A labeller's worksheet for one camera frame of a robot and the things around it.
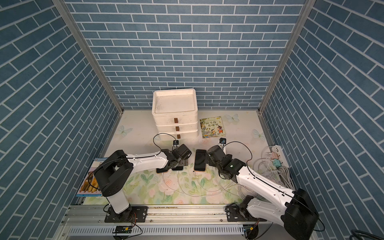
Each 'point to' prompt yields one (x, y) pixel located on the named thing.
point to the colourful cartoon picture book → (212, 127)
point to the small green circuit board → (122, 229)
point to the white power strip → (277, 149)
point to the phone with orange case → (161, 170)
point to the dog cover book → (89, 187)
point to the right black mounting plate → (234, 214)
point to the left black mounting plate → (139, 215)
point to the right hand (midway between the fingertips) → (214, 156)
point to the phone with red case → (199, 164)
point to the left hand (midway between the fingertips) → (183, 161)
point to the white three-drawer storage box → (175, 113)
